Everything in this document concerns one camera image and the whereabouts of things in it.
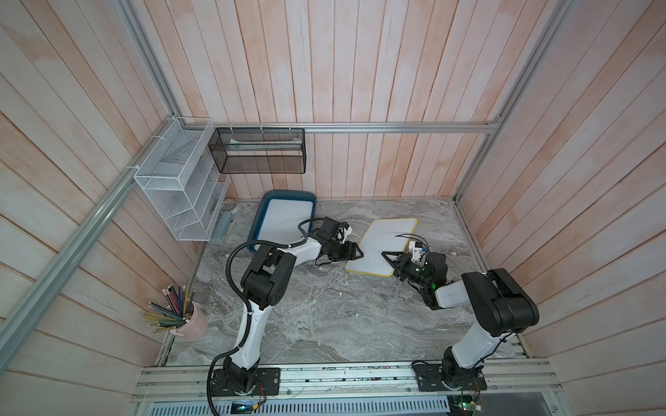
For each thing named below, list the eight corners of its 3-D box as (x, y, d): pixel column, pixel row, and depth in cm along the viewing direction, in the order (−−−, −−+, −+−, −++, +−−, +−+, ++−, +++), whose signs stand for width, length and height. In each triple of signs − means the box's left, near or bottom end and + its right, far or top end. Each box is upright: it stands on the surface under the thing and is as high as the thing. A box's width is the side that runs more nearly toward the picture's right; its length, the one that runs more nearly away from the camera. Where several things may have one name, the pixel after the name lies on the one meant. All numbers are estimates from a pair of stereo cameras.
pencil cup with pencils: (166, 343, 82) (137, 328, 70) (181, 305, 90) (157, 285, 78) (202, 343, 82) (180, 328, 70) (213, 305, 90) (195, 285, 78)
